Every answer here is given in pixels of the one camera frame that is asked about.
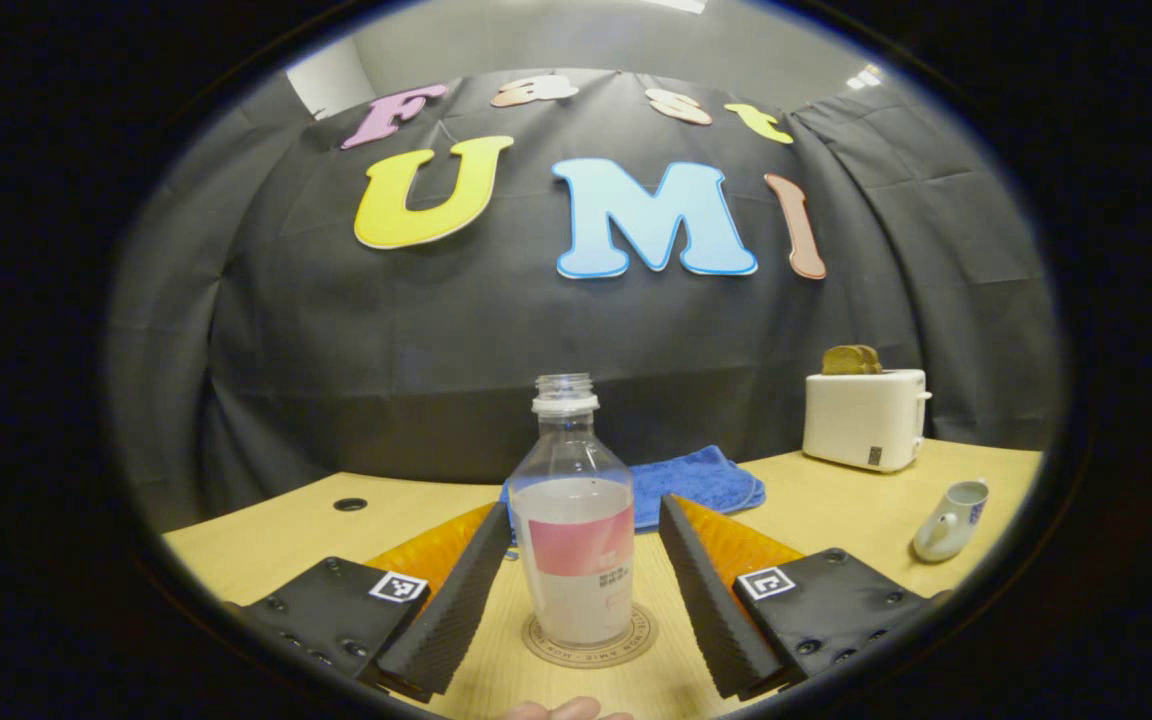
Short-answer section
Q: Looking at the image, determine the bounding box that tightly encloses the round wooden coaster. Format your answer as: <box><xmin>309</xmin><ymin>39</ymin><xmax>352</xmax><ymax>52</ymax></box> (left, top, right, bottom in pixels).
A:
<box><xmin>522</xmin><ymin>600</ymin><xmax>659</xmax><ymax>669</ymax></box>

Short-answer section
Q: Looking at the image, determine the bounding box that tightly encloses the white toaster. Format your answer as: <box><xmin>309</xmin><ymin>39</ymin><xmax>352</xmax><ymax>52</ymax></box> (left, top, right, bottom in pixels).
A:
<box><xmin>802</xmin><ymin>369</ymin><xmax>933</xmax><ymax>474</ymax></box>

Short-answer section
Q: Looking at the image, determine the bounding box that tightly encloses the white blue-patterned teacup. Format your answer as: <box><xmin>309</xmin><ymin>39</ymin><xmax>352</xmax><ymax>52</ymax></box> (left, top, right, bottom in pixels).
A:
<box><xmin>912</xmin><ymin>480</ymin><xmax>991</xmax><ymax>564</ymax></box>

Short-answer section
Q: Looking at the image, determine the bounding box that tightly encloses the black backdrop cloth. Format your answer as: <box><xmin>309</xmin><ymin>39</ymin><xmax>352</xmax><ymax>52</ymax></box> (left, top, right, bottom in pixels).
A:
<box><xmin>106</xmin><ymin>68</ymin><xmax>1067</xmax><ymax>531</ymax></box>

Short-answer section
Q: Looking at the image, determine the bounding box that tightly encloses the blue folded towel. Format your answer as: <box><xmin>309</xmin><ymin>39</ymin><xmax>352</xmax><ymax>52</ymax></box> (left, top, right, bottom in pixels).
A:
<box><xmin>499</xmin><ymin>445</ymin><xmax>766</xmax><ymax>533</ymax></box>

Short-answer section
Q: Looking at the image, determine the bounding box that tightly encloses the clear plastic water bottle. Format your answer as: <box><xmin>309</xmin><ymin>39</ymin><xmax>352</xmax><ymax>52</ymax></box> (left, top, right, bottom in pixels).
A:
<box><xmin>508</xmin><ymin>373</ymin><xmax>636</xmax><ymax>649</ymax></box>

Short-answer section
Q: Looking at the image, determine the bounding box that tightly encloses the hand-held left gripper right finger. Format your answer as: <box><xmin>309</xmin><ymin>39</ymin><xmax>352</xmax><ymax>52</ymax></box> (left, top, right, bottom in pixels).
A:
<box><xmin>658</xmin><ymin>493</ymin><xmax>947</xmax><ymax>701</ymax></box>

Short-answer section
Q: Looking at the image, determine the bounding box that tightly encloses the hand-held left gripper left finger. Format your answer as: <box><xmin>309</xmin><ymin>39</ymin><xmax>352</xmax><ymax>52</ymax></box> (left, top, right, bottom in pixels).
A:
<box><xmin>226</xmin><ymin>500</ymin><xmax>514</xmax><ymax>701</ymax></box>

